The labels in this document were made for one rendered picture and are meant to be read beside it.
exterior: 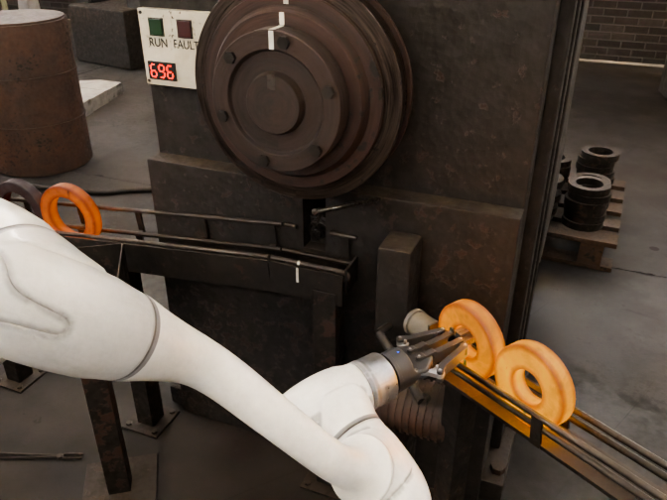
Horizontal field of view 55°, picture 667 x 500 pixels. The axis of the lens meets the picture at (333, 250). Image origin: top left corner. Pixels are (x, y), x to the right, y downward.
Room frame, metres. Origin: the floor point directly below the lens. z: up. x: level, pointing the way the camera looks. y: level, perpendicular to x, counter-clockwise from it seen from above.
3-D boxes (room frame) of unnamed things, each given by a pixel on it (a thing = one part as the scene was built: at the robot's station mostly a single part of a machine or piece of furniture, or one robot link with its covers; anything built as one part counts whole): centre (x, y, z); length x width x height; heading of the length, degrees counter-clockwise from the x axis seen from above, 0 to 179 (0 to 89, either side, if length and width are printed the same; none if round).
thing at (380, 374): (0.87, -0.07, 0.73); 0.09 x 0.06 x 0.09; 33
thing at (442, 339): (0.96, -0.18, 0.73); 0.11 x 0.01 x 0.04; 124
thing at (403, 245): (1.27, -0.15, 0.68); 0.11 x 0.08 x 0.24; 158
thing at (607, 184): (3.08, -0.86, 0.22); 1.20 x 0.81 x 0.44; 66
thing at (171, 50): (1.57, 0.34, 1.15); 0.26 x 0.02 x 0.18; 68
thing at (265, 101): (1.25, 0.11, 1.11); 0.28 x 0.06 x 0.28; 68
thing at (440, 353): (0.94, -0.20, 0.73); 0.11 x 0.01 x 0.04; 121
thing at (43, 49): (3.87, 1.84, 0.45); 0.59 x 0.59 x 0.89
